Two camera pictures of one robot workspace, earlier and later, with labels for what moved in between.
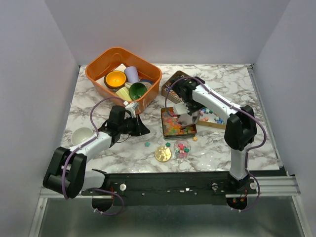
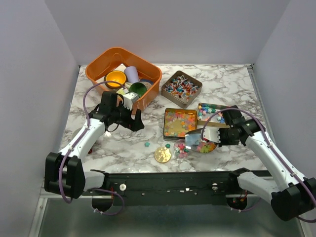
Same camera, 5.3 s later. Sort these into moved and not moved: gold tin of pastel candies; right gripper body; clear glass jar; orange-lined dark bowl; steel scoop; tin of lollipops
Moved: right gripper body; steel scoop
Not moved: gold tin of pastel candies; clear glass jar; tin of lollipops; orange-lined dark bowl
